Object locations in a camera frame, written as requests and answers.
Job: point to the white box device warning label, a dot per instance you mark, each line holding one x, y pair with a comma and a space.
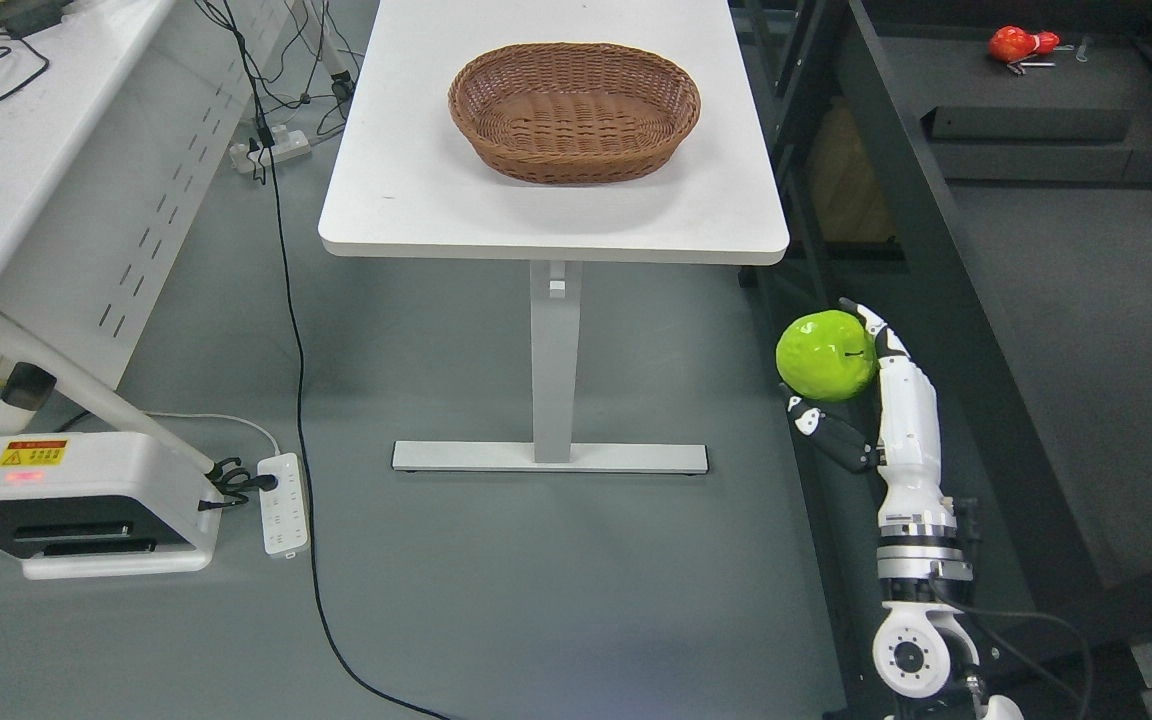
110, 504

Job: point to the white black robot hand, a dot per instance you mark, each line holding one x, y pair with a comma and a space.
907, 450

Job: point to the white perforated side desk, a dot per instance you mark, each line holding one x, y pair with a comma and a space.
104, 161

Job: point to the far white power strip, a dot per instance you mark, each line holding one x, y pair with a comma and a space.
252, 157

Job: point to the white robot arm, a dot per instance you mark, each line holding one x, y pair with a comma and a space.
921, 649

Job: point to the white standing desk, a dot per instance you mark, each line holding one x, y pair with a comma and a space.
407, 184

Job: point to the green apple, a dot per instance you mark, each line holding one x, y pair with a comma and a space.
827, 356

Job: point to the red toy fruit on shelf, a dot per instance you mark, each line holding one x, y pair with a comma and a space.
1011, 44

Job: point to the brown wicker basket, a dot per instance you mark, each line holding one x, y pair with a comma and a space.
573, 113

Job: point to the white floor power strip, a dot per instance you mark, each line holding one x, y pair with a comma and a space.
284, 513

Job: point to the black power adapter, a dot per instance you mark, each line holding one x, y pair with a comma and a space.
23, 18

